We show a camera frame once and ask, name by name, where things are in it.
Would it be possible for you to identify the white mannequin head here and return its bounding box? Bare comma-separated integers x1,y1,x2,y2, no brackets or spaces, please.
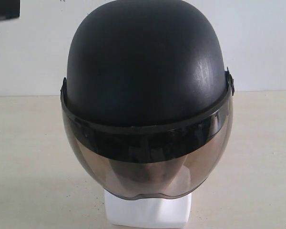
104,190,192,229

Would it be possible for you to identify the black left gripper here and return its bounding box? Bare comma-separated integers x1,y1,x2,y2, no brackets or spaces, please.
0,0,20,21

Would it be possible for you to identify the black helmet with visor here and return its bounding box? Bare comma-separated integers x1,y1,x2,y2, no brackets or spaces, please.
60,0,234,200

